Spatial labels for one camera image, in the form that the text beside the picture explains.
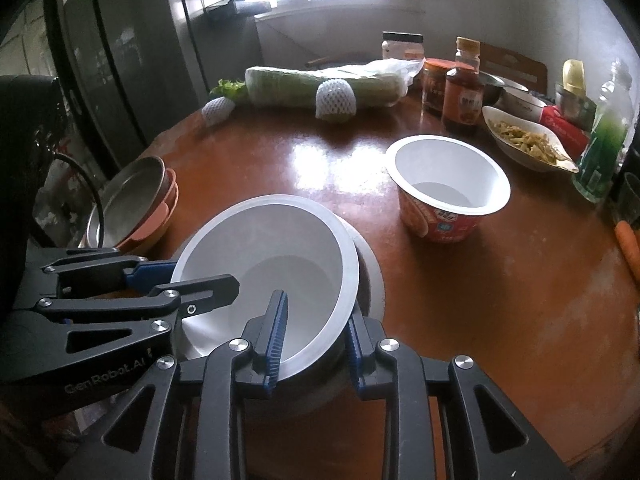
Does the brown sauce bottle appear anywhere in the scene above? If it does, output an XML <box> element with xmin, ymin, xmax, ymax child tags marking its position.
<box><xmin>442</xmin><ymin>36</ymin><xmax>484</xmax><ymax>136</ymax></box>

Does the black cable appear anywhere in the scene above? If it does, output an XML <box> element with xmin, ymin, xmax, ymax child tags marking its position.
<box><xmin>46</xmin><ymin>153</ymin><xmax>106</xmax><ymax>248</ymax></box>

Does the foam net fruit right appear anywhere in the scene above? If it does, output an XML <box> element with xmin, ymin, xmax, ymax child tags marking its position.
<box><xmin>316</xmin><ymin>79</ymin><xmax>357</xmax><ymax>122</ymax></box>

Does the orange carrot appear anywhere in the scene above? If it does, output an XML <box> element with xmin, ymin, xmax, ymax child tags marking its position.
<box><xmin>614</xmin><ymin>220</ymin><xmax>640</xmax><ymax>281</ymax></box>

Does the foam net fruit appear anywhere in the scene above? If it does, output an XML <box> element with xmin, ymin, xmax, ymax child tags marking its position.
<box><xmin>201</xmin><ymin>96</ymin><xmax>235</xmax><ymax>127</ymax></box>
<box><xmin>316</xmin><ymin>79</ymin><xmax>357</xmax><ymax>122</ymax></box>

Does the green lettuce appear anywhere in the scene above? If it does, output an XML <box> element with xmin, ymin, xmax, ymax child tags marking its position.
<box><xmin>209</xmin><ymin>79</ymin><xmax>250</xmax><ymax>105</ymax></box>

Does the wooden chair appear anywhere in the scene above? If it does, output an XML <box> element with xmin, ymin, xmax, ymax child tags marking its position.
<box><xmin>305</xmin><ymin>52</ymin><xmax>375</xmax><ymax>70</ymax></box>

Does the green liquid plastic bottle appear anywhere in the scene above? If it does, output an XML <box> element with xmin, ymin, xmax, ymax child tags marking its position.
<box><xmin>572</xmin><ymin>58</ymin><xmax>634</xmax><ymax>204</ymax></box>

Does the clear jar black lid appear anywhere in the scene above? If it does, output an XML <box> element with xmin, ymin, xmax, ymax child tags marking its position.
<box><xmin>381</xmin><ymin>32</ymin><xmax>424</xmax><ymax>60</ymax></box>

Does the white ceramic bowl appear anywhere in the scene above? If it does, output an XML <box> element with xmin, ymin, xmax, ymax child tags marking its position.
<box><xmin>499</xmin><ymin>87</ymin><xmax>547</xmax><ymax>122</ymax></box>

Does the steel pan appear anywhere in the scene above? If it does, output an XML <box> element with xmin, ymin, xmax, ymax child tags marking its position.
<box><xmin>85</xmin><ymin>156</ymin><xmax>166</xmax><ymax>248</ymax></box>

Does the pink plastic plate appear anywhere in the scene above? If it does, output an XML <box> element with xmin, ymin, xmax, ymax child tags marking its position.
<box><xmin>116</xmin><ymin>169</ymin><xmax>179</xmax><ymax>256</ymax></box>

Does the red chili sauce jar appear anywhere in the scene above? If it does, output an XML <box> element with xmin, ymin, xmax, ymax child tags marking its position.
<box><xmin>422</xmin><ymin>58</ymin><xmax>454</xmax><ymax>115</ymax></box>

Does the red instant noodle cup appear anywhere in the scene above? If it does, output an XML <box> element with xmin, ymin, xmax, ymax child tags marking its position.
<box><xmin>385</xmin><ymin>134</ymin><xmax>511</xmax><ymax>244</ymax></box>

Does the small dark glass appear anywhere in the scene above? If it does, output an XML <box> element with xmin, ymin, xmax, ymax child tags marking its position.
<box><xmin>612</xmin><ymin>172</ymin><xmax>640</xmax><ymax>226</ymax></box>

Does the white paper bowl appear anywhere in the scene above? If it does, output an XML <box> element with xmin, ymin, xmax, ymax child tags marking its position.
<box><xmin>171</xmin><ymin>194</ymin><xmax>360</xmax><ymax>380</ymax></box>

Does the wrapped napa cabbage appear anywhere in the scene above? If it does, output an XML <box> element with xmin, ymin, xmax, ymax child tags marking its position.
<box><xmin>243</xmin><ymin>58</ymin><xmax>424</xmax><ymax>110</ymax></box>

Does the red box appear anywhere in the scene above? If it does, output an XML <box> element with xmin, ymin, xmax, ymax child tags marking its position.
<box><xmin>540</xmin><ymin>105</ymin><xmax>589</xmax><ymax>162</ymax></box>

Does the dark steel bowl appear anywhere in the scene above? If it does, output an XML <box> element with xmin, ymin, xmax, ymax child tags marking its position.
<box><xmin>478</xmin><ymin>70</ymin><xmax>504</xmax><ymax>106</ymax></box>

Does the foam net fruit left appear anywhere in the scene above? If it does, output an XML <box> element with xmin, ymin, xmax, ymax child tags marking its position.
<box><xmin>201</xmin><ymin>96</ymin><xmax>235</xmax><ymax>127</ymax></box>

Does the grey refrigerator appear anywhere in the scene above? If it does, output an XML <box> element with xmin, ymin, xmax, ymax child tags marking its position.
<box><xmin>8</xmin><ymin>0</ymin><xmax>262</xmax><ymax>172</ymax></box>

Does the white dish with food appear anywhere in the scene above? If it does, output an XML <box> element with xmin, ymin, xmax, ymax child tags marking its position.
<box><xmin>482</xmin><ymin>106</ymin><xmax>578</xmax><ymax>174</ymax></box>

